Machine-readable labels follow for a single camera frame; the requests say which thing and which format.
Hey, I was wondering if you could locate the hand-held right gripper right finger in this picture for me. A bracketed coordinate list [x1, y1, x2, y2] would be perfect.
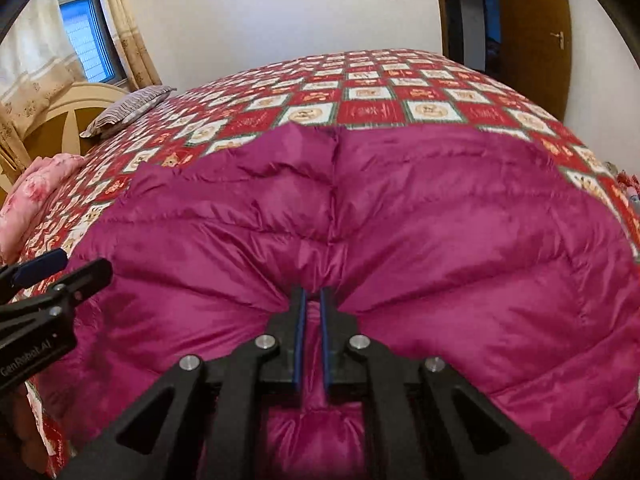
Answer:
[319, 286, 573, 480]

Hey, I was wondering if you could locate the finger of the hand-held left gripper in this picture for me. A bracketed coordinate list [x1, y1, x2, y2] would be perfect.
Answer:
[0, 249, 68, 306]
[0, 258, 113, 346]

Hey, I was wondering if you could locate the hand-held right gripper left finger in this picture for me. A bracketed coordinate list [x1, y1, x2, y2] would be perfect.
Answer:
[55, 285, 307, 480]

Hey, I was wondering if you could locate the magenta puffer jacket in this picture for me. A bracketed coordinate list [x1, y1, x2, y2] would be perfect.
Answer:
[37, 122, 640, 480]

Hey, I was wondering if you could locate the pile of clothes on floor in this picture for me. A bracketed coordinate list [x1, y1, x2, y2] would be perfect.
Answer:
[602, 160, 640, 206]

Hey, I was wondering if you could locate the pink folded blanket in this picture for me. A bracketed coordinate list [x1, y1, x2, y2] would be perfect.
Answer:
[0, 154, 88, 263]

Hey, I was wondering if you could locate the beige wooden headboard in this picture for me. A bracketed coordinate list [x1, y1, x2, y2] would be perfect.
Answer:
[0, 82, 131, 196]

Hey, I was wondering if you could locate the striped grey pillow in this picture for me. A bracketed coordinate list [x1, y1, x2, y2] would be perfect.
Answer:
[80, 85, 177, 139]

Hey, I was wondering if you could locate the wide beige floral curtain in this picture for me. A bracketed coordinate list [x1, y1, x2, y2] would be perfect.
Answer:
[0, 0, 83, 161]

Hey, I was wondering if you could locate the bed with red patterned sheet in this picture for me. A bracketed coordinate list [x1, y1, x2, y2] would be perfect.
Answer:
[0, 49, 640, 480]

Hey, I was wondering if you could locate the narrow beige floral curtain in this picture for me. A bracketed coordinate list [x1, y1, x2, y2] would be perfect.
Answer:
[97, 0, 162, 92]

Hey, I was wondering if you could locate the window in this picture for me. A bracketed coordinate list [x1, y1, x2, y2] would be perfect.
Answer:
[54, 0, 128, 85]

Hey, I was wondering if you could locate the brown wooden door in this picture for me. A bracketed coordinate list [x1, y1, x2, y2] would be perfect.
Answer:
[492, 0, 573, 123]

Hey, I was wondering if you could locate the brown wooden door frame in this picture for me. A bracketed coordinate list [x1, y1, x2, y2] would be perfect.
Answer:
[432, 0, 496, 73]

